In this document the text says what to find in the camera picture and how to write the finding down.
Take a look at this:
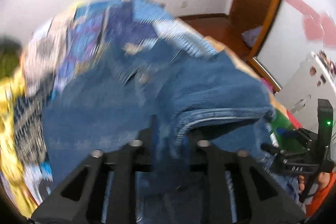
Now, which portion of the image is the yellow printed blanket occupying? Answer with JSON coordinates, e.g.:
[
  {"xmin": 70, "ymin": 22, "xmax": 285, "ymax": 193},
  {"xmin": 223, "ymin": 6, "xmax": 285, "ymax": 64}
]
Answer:
[{"xmin": 1, "ymin": 67, "xmax": 37, "ymax": 218}]

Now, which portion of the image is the white cabinet with stickers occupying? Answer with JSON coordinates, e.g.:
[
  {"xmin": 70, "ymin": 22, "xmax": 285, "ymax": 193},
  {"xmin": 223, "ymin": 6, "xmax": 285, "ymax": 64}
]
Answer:
[{"xmin": 274, "ymin": 50, "xmax": 336, "ymax": 140}]

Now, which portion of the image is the blue denim jacket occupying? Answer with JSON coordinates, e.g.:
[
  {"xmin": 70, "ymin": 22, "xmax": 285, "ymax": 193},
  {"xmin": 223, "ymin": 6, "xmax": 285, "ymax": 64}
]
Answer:
[{"xmin": 33, "ymin": 40, "xmax": 304, "ymax": 223}]

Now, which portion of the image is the blue patchwork bedspread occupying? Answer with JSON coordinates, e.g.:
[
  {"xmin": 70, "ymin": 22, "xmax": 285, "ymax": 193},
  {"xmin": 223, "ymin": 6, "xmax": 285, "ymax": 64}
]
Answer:
[{"xmin": 14, "ymin": 0, "xmax": 272, "ymax": 197}]

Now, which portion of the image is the pink heart wall decoration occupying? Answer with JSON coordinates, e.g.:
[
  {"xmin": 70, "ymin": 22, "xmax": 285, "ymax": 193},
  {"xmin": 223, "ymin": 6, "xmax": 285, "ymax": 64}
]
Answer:
[{"xmin": 285, "ymin": 0, "xmax": 335, "ymax": 49}]

